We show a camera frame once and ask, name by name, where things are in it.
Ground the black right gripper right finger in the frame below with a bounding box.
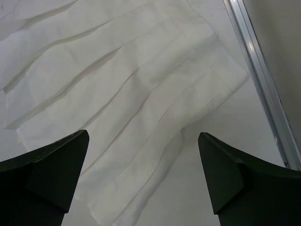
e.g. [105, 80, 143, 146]
[198, 132, 301, 226]

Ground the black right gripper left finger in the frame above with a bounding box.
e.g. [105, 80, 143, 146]
[0, 129, 89, 226]

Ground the aluminium table edge rail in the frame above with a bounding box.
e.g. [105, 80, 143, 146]
[224, 0, 301, 171]

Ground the white pleated skirt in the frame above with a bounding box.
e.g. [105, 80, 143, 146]
[0, 0, 248, 226]

